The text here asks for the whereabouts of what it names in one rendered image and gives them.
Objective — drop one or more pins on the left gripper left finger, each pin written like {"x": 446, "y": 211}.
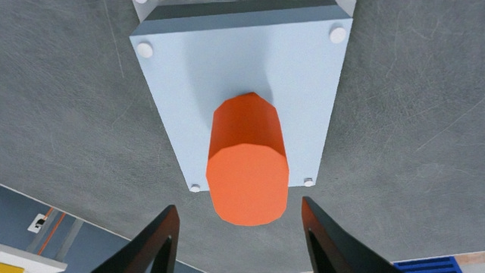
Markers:
{"x": 157, "y": 240}

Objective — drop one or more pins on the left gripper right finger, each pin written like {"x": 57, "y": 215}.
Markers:
{"x": 332, "y": 250}

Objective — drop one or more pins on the white metal plate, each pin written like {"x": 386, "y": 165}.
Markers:
{"x": 284, "y": 56}

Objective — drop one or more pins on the orange cylindrical peg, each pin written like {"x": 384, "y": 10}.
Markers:
{"x": 247, "y": 170}

